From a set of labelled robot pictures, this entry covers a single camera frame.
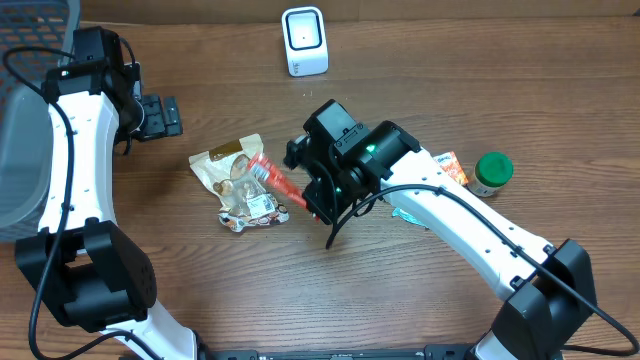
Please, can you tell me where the teal tissue packet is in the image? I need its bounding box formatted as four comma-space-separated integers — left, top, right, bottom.
392, 208, 428, 229

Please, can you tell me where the orange Kleenex tissue pack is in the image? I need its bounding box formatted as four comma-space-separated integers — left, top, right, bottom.
433, 151, 468, 186

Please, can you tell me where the beige brown snack bag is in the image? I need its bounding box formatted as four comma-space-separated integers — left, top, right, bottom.
189, 134, 290, 233

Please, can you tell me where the green lid jar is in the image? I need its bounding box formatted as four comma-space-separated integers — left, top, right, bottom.
467, 152, 514, 197

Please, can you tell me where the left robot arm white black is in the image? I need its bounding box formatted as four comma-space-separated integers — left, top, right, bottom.
15, 26, 206, 359

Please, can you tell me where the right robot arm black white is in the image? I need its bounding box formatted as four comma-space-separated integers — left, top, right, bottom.
284, 100, 597, 359

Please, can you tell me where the white barcode scanner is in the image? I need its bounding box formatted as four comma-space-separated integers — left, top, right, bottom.
281, 6, 329, 77

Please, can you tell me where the grey plastic mesh basket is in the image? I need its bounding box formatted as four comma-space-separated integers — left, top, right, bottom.
1, 0, 81, 243

